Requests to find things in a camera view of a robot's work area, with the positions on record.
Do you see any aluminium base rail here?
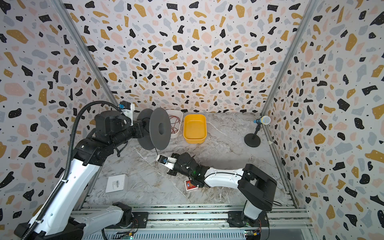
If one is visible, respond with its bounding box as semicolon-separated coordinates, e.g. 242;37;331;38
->
87;204;317;240

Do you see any blue toy microphone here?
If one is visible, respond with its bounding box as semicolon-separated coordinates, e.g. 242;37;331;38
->
254;116;271;125

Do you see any black microphone stand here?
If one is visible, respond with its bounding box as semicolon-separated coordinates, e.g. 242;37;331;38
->
244;124;261;148

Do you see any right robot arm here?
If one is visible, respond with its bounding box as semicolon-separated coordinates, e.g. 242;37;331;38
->
157;153;277;228

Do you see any grey perforated cable spool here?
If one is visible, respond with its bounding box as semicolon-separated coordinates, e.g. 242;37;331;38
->
137;108;171;150

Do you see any aluminium corner rail left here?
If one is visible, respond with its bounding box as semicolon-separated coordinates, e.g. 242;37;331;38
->
51;1;119;106

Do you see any aluminium corner rail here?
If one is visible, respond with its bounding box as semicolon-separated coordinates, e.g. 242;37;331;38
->
51;1;119;106
260;0;319;117

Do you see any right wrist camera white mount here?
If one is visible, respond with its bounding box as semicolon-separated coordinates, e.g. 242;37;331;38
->
156;155;177;170

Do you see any red cable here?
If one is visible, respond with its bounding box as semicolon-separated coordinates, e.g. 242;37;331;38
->
168;115;182;135

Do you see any yellow plastic bin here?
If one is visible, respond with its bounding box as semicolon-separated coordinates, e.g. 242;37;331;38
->
183;114;207;144

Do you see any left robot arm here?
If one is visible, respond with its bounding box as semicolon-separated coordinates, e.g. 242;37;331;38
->
14;101;143;240

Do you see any white paper label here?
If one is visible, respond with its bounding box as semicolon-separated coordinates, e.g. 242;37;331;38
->
106;174;128;194

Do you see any white plastic bin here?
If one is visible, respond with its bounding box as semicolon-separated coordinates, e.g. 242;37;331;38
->
166;110;183;139

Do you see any aluminium corner rail right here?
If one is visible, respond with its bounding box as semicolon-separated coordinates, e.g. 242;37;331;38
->
260;0;319;117

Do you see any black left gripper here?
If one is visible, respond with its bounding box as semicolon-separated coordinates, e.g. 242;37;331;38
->
112;119;147;150

